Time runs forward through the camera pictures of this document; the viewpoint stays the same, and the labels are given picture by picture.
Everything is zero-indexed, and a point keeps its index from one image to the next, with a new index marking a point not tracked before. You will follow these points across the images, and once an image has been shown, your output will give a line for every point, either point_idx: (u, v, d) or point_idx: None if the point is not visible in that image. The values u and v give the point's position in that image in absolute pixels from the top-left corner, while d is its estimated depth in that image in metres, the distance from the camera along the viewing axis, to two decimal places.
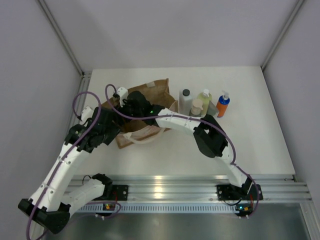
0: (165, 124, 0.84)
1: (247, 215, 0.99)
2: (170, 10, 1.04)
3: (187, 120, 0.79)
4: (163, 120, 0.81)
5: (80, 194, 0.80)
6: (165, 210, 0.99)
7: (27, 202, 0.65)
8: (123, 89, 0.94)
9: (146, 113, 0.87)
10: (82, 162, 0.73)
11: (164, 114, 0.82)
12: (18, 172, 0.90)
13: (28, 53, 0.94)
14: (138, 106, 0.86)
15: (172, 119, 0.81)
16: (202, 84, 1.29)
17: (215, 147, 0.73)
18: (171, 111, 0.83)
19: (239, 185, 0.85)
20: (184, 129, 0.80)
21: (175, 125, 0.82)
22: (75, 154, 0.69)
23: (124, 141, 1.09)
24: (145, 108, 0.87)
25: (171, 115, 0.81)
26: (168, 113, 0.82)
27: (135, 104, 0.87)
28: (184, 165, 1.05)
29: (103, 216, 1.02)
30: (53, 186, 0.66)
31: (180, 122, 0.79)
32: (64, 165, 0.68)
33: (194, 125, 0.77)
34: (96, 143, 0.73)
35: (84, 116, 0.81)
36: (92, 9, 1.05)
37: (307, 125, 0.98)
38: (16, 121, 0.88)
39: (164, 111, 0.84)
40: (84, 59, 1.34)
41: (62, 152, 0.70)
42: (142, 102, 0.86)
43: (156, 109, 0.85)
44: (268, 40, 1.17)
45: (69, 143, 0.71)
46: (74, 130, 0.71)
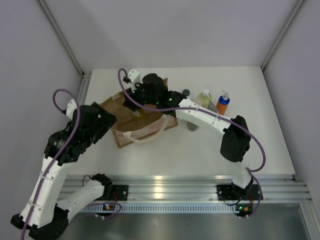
0: (186, 117, 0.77)
1: (247, 215, 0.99)
2: (169, 10, 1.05)
3: (216, 118, 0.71)
4: (186, 113, 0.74)
5: (79, 198, 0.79)
6: (165, 210, 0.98)
7: (18, 219, 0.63)
8: (135, 71, 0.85)
9: (162, 101, 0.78)
10: (68, 171, 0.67)
11: (187, 106, 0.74)
12: (18, 172, 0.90)
13: (28, 52, 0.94)
14: (153, 91, 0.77)
15: (196, 113, 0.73)
16: (202, 84, 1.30)
17: (240, 150, 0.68)
18: (197, 105, 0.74)
19: (242, 187, 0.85)
20: (210, 127, 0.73)
21: (199, 122, 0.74)
22: (57, 168, 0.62)
23: (124, 140, 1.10)
24: (161, 94, 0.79)
25: (196, 109, 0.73)
26: (192, 106, 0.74)
27: (150, 88, 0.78)
28: (184, 164, 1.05)
29: (103, 216, 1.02)
30: (40, 204, 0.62)
31: (206, 120, 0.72)
32: (47, 182, 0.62)
33: (223, 126, 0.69)
34: (79, 151, 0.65)
35: (69, 111, 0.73)
36: (92, 9, 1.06)
37: (307, 125, 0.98)
38: (16, 120, 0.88)
39: (186, 102, 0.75)
40: (84, 59, 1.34)
41: (43, 167, 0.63)
42: (159, 88, 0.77)
43: (176, 96, 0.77)
44: (268, 40, 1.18)
45: (49, 156, 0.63)
46: (53, 141, 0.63)
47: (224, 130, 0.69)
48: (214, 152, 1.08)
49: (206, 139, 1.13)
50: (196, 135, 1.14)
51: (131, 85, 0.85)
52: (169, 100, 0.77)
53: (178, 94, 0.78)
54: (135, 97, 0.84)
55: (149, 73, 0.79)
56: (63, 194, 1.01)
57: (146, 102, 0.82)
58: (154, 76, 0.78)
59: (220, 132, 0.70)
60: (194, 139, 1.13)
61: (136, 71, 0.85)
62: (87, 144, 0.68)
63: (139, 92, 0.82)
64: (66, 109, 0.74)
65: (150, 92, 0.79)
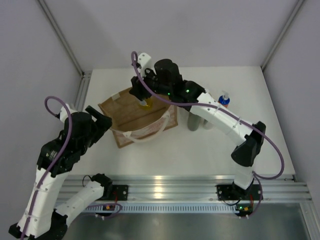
0: (203, 114, 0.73)
1: (247, 215, 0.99)
2: (169, 10, 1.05)
3: (237, 122, 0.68)
4: (205, 110, 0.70)
5: (77, 202, 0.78)
6: (165, 210, 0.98)
7: (15, 229, 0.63)
8: (145, 55, 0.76)
9: (175, 91, 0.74)
10: (63, 181, 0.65)
11: (206, 102, 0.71)
12: (17, 172, 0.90)
13: (28, 52, 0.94)
14: (166, 79, 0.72)
15: (217, 113, 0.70)
16: (202, 84, 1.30)
17: (250, 158, 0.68)
18: (217, 103, 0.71)
19: (244, 187, 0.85)
20: (228, 130, 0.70)
21: (217, 122, 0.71)
22: (51, 180, 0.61)
23: (124, 140, 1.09)
24: (175, 84, 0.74)
25: (217, 108, 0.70)
26: (211, 103, 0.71)
27: (165, 76, 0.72)
28: (184, 164, 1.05)
29: (103, 216, 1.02)
30: (35, 214, 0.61)
31: (226, 121, 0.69)
32: (41, 193, 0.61)
33: (244, 132, 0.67)
34: (72, 161, 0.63)
35: (62, 117, 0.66)
36: (92, 9, 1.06)
37: (307, 125, 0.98)
38: (16, 120, 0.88)
39: (204, 97, 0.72)
40: (84, 59, 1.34)
41: (37, 178, 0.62)
42: (174, 77, 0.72)
43: (192, 87, 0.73)
44: (268, 40, 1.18)
45: (42, 168, 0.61)
46: (45, 152, 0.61)
47: (246, 136, 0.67)
48: (214, 152, 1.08)
49: (206, 139, 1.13)
50: (196, 135, 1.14)
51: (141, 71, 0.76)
52: (185, 91, 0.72)
53: (193, 85, 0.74)
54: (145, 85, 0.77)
55: (162, 59, 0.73)
56: (63, 194, 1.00)
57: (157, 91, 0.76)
58: (169, 62, 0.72)
59: (240, 137, 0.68)
60: (193, 139, 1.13)
61: (147, 55, 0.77)
62: (81, 153, 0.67)
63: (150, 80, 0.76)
64: (59, 113, 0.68)
65: (163, 80, 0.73)
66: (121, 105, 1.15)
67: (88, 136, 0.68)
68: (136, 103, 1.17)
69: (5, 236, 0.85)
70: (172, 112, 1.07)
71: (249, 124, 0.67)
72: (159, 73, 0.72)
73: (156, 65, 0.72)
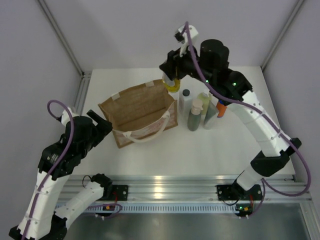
0: (240, 114, 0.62)
1: (247, 215, 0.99)
2: (169, 10, 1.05)
3: (276, 133, 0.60)
4: (247, 112, 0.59)
5: (77, 204, 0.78)
6: (165, 210, 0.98)
7: (16, 232, 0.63)
8: (194, 29, 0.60)
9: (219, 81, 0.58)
10: (63, 184, 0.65)
11: (251, 104, 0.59)
12: (18, 172, 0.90)
13: (27, 52, 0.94)
14: (211, 64, 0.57)
15: (258, 119, 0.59)
16: (202, 84, 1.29)
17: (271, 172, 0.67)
18: (261, 107, 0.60)
19: (246, 189, 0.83)
20: (263, 139, 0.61)
21: (254, 128, 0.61)
22: (51, 183, 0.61)
23: (124, 140, 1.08)
24: (220, 72, 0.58)
25: (261, 113, 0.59)
26: (256, 106, 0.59)
27: (210, 60, 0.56)
28: (184, 165, 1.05)
29: (103, 216, 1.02)
30: (36, 217, 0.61)
31: (266, 131, 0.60)
32: (42, 196, 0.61)
33: (280, 146, 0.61)
34: (73, 164, 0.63)
35: (64, 120, 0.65)
36: (91, 9, 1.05)
37: (307, 125, 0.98)
38: (16, 120, 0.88)
39: (250, 96, 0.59)
40: (84, 59, 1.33)
41: (38, 181, 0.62)
42: (222, 63, 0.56)
43: (240, 80, 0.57)
44: (268, 40, 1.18)
45: (43, 171, 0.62)
46: (46, 155, 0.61)
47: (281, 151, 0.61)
48: (214, 151, 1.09)
49: (206, 139, 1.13)
50: (196, 135, 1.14)
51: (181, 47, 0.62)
52: (232, 83, 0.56)
53: (242, 77, 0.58)
54: (181, 65, 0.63)
55: (212, 39, 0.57)
56: (62, 194, 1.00)
57: (194, 75, 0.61)
58: (220, 44, 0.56)
59: (274, 150, 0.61)
60: (193, 139, 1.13)
61: (196, 30, 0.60)
62: (81, 156, 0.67)
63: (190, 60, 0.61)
64: (61, 116, 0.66)
65: (206, 65, 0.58)
66: (121, 105, 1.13)
67: (89, 139, 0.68)
68: (135, 103, 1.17)
69: (5, 236, 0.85)
70: (172, 112, 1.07)
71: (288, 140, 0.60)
72: (204, 55, 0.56)
73: (204, 44, 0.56)
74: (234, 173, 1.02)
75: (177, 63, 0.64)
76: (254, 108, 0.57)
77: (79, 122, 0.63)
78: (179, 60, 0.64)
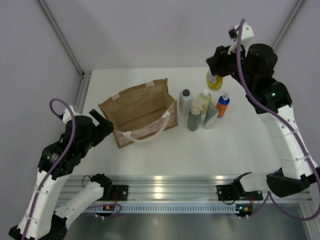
0: (270, 126, 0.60)
1: (247, 215, 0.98)
2: (169, 11, 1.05)
3: (304, 157, 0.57)
4: (278, 125, 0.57)
5: (77, 205, 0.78)
6: (165, 210, 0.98)
7: (16, 231, 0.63)
8: (249, 30, 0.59)
9: (258, 87, 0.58)
10: (63, 183, 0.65)
11: (284, 118, 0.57)
12: (17, 172, 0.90)
13: (27, 52, 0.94)
14: (255, 70, 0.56)
15: (288, 136, 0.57)
16: (202, 84, 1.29)
17: (283, 194, 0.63)
18: (296, 126, 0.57)
19: (245, 189, 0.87)
20: (286, 157, 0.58)
21: (280, 143, 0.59)
22: (51, 182, 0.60)
23: (124, 140, 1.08)
24: (261, 79, 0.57)
25: (293, 131, 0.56)
26: (289, 122, 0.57)
27: (255, 65, 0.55)
28: (184, 165, 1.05)
29: (103, 216, 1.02)
30: (36, 217, 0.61)
31: (293, 151, 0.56)
32: (42, 196, 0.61)
33: (303, 171, 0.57)
34: (73, 164, 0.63)
35: (65, 118, 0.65)
36: (92, 9, 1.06)
37: (307, 125, 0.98)
38: (16, 120, 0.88)
39: (286, 111, 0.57)
40: (84, 59, 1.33)
41: (38, 181, 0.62)
42: (266, 70, 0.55)
43: (279, 91, 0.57)
44: (267, 40, 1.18)
45: (42, 171, 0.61)
46: (47, 155, 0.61)
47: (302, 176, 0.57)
48: (214, 151, 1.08)
49: (206, 139, 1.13)
50: (196, 135, 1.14)
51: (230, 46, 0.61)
52: (271, 93, 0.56)
53: (284, 89, 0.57)
54: (225, 63, 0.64)
55: (263, 44, 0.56)
56: (62, 194, 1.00)
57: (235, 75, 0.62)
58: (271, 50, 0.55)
59: (295, 173, 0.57)
60: (193, 139, 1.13)
61: (251, 32, 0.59)
62: (81, 156, 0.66)
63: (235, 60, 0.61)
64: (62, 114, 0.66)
65: (250, 69, 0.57)
66: (121, 105, 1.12)
67: (89, 139, 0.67)
68: (135, 104, 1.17)
69: (5, 235, 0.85)
70: (172, 112, 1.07)
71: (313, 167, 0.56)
72: (251, 58, 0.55)
73: (254, 48, 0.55)
74: (234, 173, 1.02)
75: (221, 61, 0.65)
76: (286, 123, 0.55)
77: (80, 121, 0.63)
78: (224, 57, 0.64)
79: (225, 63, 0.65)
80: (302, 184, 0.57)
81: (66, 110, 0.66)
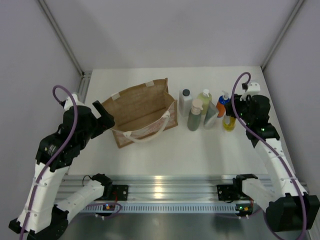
0: (262, 155, 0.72)
1: (247, 215, 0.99)
2: (170, 10, 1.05)
3: (289, 178, 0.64)
4: (265, 150, 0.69)
5: (78, 200, 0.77)
6: (165, 210, 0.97)
7: (15, 224, 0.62)
8: (257, 86, 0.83)
9: (256, 124, 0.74)
10: (62, 177, 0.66)
11: (271, 146, 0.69)
12: (17, 172, 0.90)
13: (28, 52, 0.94)
14: (254, 112, 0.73)
15: (275, 159, 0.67)
16: (202, 84, 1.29)
17: (279, 223, 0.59)
18: (280, 151, 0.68)
19: (244, 190, 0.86)
20: (275, 178, 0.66)
21: (270, 167, 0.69)
22: (50, 175, 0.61)
23: (124, 141, 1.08)
24: (258, 120, 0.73)
25: (278, 155, 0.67)
26: (276, 150, 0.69)
27: (254, 108, 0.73)
28: (184, 164, 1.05)
29: (103, 216, 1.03)
30: (35, 209, 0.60)
31: (279, 171, 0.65)
32: (41, 188, 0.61)
33: (289, 190, 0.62)
34: (71, 156, 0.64)
35: (66, 106, 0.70)
36: (92, 9, 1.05)
37: (308, 125, 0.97)
38: (16, 119, 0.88)
39: (274, 142, 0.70)
40: (84, 59, 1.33)
41: (36, 173, 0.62)
42: (261, 113, 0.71)
43: (269, 129, 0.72)
44: (268, 40, 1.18)
45: (40, 162, 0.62)
46: (44, 146, 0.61)
47: (287, 194, 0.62)
48: (214, 151, 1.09)
49: (206, 140, 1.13)
50: (196, 135, 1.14)
51: (244, 94, 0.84)
52: (261, 129, 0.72)
53: (274, 130, 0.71)
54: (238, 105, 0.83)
55: (263, 95, 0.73)
56: (62, 194, 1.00)
57: (241, 116, 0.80)
58: (265, 99, 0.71)
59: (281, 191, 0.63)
60: (193, 139, 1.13)
61: (259, 87, 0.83)
62: (80, 147, 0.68)
63: (244, 104, 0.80)
64: (64, 102, 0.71)
65: (250, 111, 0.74)
66: (121, 104, 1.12)
67: (88, 130, 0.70)
68: (135, 103, 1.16)
69: (5, 235, 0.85)
70: (172, 112, 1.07)
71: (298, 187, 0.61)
72: (251, 103, 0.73)
73: (256, 96, 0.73)
74: (234, 173, 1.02)
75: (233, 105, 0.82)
76: (271, 147, 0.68)
77: (79, 111, 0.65)
78: (238, 101, 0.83)
79: (237, 106, 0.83)
80: (286, 202, 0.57)
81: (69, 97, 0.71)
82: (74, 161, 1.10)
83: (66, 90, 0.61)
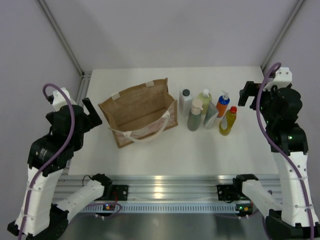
0: (280, 167, 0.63)
1: (247, 215, 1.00)
2: (170, 11, 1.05)
3: (304, 206, 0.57)
4: (286, 168, 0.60)
5: (78, 199, 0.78)
6: (165, 210, 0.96)
7: (13, 227, 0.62)
8: (288, 75, 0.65)
9: (280, 124, 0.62)
10: (56, 181, 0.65)
11: (295, 164, 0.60)
12: (17, 172, 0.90)
13: (27, 52, 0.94)
14: (279, 111, 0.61)
15: (294, 182, 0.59)
16: (202, 84, 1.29)
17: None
18: (304, 174, 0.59)
19: (243, 191, 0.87)
20: (287, 200, 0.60)
21: (286, 187, 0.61)
22: (42, 179, 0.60)
23: (124, 141, 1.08)
24: (283, 121, 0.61)
25: (300, 178, 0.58)
26: (300, 170, 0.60)
27: (279, 107, 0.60)
28: (185, 164, 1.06)
29: (103, 216, 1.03)
30: (32, 213, 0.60)
31: (295, 196, 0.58)
32: (35, 193, 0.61)
33: (301, 220, 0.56)
34: (65, 159, 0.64)
35: (56, 103, 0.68)
36: (92, 9, 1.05)
37: (308, 125, 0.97)
38: (16, 119, 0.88)
39: (300, 159, 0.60)
40: (84, 59, 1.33)
41: (30, 177, 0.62)
42: (287, 114, 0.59)
43: (293, 132, 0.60)
44: (267, 41, 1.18)
45: (33, 167, 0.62)
46: (34, 151, 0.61)
47: (297, 224, 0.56)
48: (213, 152, 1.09)
49: (206, 140, 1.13)
50: (196, 136, 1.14)
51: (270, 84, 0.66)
52: (287, 136, 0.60)
53: (302, 136, 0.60)
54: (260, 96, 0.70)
55: (294, 90, 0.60)
56: (62, 194, 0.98)
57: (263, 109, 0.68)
58: (296, 97, 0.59)
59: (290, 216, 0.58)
60: (193, 139, 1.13)
61: (290, 76, 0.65)
62: (74, 148, 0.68)
63: (267, 96, 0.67)
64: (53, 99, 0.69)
65: (275, 108, 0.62)
66: (121, 105, 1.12)
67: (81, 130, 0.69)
68: (135, 104, 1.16)
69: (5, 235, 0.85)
70: (172, 112, 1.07)
71: (312, 220, 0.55)
72: (276, 99, 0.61)
73: (283, 91, 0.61)
74: (233, 173, 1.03)
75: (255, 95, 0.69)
76: (294, 168, 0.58)
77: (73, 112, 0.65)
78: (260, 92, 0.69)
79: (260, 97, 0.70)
80: (293, 231, 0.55)
81: (58, 94, 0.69)
82: (74, 161, 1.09)
83: (56, 88, 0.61)
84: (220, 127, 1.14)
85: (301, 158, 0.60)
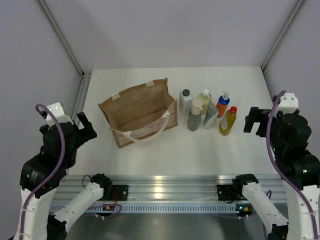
0: (290, 197, 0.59)
1: (247, 215, 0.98)
2: (170, 11, 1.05)
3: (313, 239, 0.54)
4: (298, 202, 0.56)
5: (76, 207, 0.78)
6: (165, 210, 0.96)
7: None
8: (294, 101, 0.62)
9: (289, 152, 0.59)
10: (50, 199, 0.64)
11: (306, 197, 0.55)
12: (17, 172, 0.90)
13: (27, 52, 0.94)
14: (288, 137, 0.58)
15: (305, 215, 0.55)
16: (202, 84, 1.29)
17: None
18: (315, 208, 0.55)
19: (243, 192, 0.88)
20: (294, 231, 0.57)
21: (294, 218, 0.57)
22: (36, 201, 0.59)
23: (124, 141, 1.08)
24: (293, 147, 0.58)
25: (311, 212, 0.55)
26: (311, 203, 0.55)
27: (288, 133, 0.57)
28: (185, 165, 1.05)
29: (103, 216, 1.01)
30: (28, 232, 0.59)
31: (304, 229, 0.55)
32: (29, 213, 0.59)
33: None
34: (57, 178, 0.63)
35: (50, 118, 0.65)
36: (92, 10, 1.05)
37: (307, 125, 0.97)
38: (17, 119, 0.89)
39: (313, 193, 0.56)
40: (84, 59, 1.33)
41: (23, 198, 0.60)
42: (296, 140, 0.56)
43: (305, 160, 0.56)
44: (268, 41, 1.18)
45: (25, 188, 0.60)
46: (25, 173, 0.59)
47: None
48: (213, 152, 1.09)
49: (206, 140, 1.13)
50: (196, 136, 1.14)
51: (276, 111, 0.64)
52: (303, 169, 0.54)
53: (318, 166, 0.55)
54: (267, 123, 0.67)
55: (301, 116, 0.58)
56: (62, 194, 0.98)
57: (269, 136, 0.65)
58: (305, 123, 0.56)
59: None
60: (193, 139, 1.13)
61: (296, 102, 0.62)
62: (67, 165, 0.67)
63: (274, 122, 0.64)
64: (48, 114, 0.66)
65: (283, 136, 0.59)
66: (121, 105, 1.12)
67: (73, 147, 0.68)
68: (135, 104, 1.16)
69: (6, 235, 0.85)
70: (172, 112, 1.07)
71: None
72: (283, 125, 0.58)
73: (290, 117, 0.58)
74: (233, 173, 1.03)
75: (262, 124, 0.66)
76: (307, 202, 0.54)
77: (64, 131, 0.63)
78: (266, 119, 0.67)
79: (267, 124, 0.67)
80: None
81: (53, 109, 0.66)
82: None
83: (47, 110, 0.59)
84: (220, 127, 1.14)
85: (314, 191, 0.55)
